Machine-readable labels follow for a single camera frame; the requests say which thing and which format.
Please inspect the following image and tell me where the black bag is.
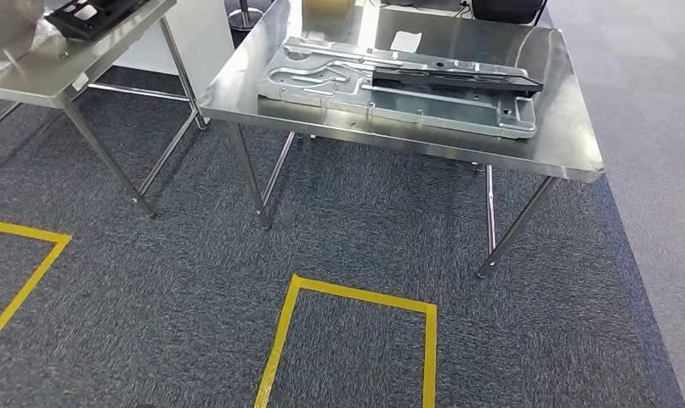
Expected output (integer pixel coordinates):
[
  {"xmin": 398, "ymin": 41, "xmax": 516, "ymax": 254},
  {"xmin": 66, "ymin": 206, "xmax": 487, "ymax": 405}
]
[{"xmin": 472, "ymin": 0, "xmax": 546, "ymax": 26}]

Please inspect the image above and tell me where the white paper sheet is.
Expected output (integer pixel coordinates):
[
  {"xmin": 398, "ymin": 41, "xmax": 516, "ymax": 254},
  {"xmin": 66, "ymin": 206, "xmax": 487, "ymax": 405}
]
[{"xmin": 390, "ymin": 31, "xmax": 423, "ymax": 54}]

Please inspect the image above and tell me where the black plastic plate part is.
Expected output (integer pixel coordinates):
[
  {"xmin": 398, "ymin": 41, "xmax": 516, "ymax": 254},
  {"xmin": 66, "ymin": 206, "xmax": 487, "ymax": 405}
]
[
  {"xmin": 371, "ymin": 66, "xmax": 545, "ymax": 98},
  {"xmin": 45, "ymin": 0, "xmax": 152, "ymax": 42}
]

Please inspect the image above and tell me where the aluminium fixture plate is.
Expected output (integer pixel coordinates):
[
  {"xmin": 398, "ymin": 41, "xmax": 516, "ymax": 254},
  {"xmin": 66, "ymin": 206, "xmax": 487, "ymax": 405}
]
[{"xmin": 257, "ymin": 36, "xmax": 538, "ymax": 140}]

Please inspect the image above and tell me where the stainless steel workbench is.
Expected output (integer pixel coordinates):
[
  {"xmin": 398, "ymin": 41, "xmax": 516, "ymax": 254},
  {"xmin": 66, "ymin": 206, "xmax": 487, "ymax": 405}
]
[
  {"xmin": 0, "ymin": 0, "xmax": 208, "ymax": 219},
  {"xmin": 198, "ymin": 0, "xmax": 605, "ymax": 280}
]

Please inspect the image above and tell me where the cardboard box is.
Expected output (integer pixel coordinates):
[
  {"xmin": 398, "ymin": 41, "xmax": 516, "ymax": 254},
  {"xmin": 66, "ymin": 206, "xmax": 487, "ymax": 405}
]
[{"xmin": 303, "ymin": 0, "xmax": 355, "ymax": 15}]

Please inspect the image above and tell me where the white partition panel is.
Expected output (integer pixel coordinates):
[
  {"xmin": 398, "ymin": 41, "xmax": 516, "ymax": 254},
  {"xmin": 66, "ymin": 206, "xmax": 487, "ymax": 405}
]
[{"xmin": 114, "ymin": 0, "xmax": 235, "ymax": 101}]

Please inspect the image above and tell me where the yellow floor tape square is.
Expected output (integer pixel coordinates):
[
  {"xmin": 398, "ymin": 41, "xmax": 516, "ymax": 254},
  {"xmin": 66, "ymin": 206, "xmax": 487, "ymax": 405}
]
[{"xmin": 0, "ymin": 218, "xmax": 73, "ymax": 356}]

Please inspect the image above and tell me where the stanchion with chrome base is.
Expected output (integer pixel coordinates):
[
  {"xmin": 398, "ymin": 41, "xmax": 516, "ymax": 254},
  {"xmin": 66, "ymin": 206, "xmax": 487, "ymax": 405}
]
[{"xmin": 228, "ymin": 0, "xmax": 265, "ymax": 32}]

